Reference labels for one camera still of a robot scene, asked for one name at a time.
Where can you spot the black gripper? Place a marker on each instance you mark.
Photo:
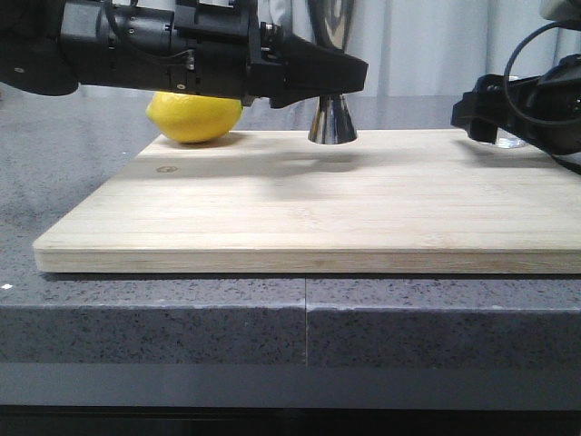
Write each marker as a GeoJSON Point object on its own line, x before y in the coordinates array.
{"type": "Point", "coordinates": [197, 48]}
{"type": "Point", "coordinates": [546, 106]}

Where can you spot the clear glass beaker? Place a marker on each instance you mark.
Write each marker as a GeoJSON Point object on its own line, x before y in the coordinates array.
{"type": "Point", "coordinates": [511, 142]}

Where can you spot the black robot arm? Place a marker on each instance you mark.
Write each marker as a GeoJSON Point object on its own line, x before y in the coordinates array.
{"type": "Point", "coordinates": [53, 47]}

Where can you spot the steel double jigger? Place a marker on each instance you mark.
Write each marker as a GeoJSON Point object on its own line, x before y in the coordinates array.
{"type": "Point", "coordinates": [330, 23]}

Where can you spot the light wooden cutting board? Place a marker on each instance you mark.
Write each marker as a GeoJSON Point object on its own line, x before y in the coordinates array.
{"type": "Point", "coordinates": [394, 201]}

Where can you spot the grey curtain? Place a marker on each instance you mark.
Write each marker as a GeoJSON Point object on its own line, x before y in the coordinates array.
{"type": "Point", "coordinates": [429, 48]}

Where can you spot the yellow lemon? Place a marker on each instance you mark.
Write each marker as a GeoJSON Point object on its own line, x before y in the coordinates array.
{"type": "Point", "coordinates": [192, 119]}

